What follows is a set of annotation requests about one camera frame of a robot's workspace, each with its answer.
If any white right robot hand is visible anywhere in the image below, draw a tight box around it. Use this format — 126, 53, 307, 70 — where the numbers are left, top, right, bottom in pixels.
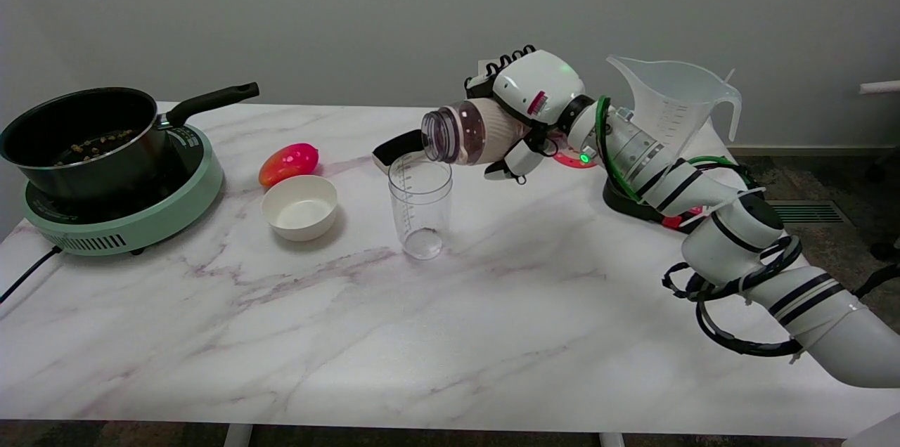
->
464, 46, 586, 184

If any clear bottle with beige sleeve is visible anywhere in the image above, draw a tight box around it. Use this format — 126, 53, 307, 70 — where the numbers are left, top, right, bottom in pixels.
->
421, 98, 529, 167

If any clear tall measuring cup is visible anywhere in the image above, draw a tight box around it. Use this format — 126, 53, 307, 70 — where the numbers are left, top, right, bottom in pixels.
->
388, 152, 454, 261

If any pink round toy plate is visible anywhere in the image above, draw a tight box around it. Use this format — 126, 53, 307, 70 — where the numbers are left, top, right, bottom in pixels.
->
552, 145, 598, 169

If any large translucent plastic jug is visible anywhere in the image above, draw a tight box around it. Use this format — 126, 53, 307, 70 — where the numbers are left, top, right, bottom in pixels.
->
606, 56, 743, 160

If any black device with red label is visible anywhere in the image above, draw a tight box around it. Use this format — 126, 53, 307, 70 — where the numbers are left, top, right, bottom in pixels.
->
603, 164, 707, 231

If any black and white sponge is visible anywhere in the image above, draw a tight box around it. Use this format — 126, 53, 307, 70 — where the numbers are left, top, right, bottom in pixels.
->
372, 129, 427, 174

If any red orange toy mango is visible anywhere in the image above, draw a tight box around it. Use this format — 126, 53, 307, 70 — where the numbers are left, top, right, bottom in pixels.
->
258, 143, 320, 188

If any white bowl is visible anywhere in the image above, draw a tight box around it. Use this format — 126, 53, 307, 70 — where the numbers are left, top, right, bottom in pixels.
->
262, 175, 339, 242

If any floor vent grille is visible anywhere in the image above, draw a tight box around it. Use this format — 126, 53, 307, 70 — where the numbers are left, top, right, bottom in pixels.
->
765, 200, 853, 225

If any mint green induction cooker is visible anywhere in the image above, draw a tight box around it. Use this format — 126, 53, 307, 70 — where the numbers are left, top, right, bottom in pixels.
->
20, 122, 224, 257

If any green robot cable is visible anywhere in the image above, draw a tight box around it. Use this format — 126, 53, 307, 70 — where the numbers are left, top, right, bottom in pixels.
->
595, 96, 757, 202

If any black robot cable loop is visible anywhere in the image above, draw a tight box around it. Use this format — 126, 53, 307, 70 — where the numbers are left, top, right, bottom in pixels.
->
662, 236, 806, 358

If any black saucepan with handle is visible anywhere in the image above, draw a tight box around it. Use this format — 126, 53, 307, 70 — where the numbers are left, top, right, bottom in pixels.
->
0, 82, 260, 203

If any black power cord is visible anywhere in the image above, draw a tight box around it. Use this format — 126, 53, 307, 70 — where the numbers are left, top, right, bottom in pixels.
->
0, 245, 63, 304

